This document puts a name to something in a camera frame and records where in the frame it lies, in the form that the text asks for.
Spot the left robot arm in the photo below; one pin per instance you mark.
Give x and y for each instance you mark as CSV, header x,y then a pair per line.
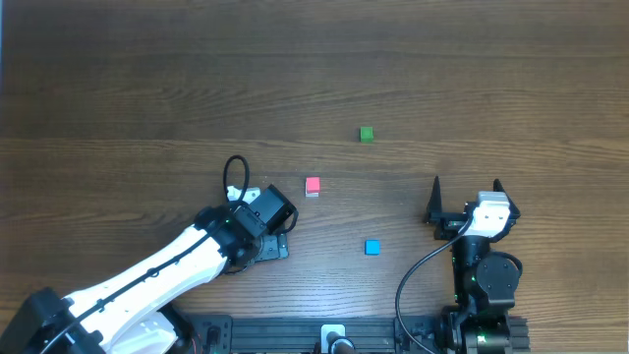
x,y
147,290

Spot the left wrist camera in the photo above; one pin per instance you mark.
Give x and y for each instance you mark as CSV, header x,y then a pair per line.
x,y
248,194

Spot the blue cube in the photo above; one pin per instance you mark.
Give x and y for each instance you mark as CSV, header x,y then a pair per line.
x,y
372,247

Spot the white cube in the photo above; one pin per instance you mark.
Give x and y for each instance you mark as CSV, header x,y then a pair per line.
x,y
311,194

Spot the mounting rail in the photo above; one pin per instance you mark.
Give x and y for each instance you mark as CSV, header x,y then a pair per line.
x,y
275,334

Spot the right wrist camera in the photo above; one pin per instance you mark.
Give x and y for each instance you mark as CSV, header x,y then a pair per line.
x,y
489,214

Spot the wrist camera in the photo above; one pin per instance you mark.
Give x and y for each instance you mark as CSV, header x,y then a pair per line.
x,y
248,194
489,214

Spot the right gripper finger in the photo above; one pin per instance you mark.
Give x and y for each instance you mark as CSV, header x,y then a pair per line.
x,y
513,209
435,209

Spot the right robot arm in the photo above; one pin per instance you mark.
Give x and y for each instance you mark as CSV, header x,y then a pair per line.
x,y
496,280

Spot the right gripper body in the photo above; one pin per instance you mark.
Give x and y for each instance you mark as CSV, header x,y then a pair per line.
x,y
449,226

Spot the red cube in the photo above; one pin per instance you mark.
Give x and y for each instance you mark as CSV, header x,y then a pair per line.
x,y
312,184

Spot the green cube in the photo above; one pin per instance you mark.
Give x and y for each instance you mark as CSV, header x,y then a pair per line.
x,y
366,134

